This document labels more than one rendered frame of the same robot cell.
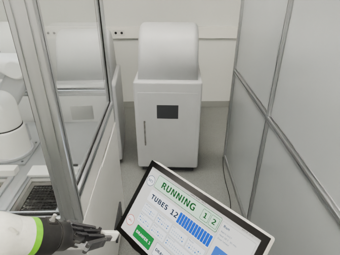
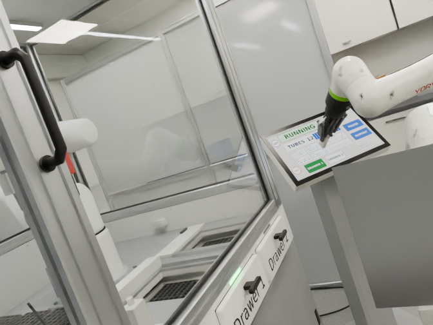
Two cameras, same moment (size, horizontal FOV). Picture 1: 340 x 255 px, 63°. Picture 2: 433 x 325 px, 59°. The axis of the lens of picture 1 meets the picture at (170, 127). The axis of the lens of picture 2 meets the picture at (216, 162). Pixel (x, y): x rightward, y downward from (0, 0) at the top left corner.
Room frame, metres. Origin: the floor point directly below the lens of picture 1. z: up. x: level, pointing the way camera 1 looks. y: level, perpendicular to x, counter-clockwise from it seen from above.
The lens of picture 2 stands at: (0.28, 1.74, 1.35)
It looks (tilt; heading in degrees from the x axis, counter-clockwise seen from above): 6 degrees down; 298
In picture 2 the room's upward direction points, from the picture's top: 20 degrees counter-clockwise
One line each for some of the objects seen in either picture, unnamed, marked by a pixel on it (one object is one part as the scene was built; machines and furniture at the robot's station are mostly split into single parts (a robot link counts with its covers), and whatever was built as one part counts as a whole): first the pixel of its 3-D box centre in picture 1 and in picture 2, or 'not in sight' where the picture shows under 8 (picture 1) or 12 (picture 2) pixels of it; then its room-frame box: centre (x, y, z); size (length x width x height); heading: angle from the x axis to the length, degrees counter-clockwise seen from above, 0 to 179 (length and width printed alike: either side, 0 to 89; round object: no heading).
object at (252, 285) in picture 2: not in sight; (250, 285); (0.75, 0.91, 0.91); 0.07 x 0.04 x 0.01; 91
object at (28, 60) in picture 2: not in sight; (36, 108); (0.75, 1.34, 1.45); 0.05 x 0.03 x 0.19; 1
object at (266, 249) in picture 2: not in sight; (275, 245); (0.79, 0.59, 0.87); 0.29 x 0.02 x 0.11; 91
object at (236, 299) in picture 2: not in sight; (245, 296); (0.78, 0.91, 0.87); 0.29 x 0.02 x 0.11; 91
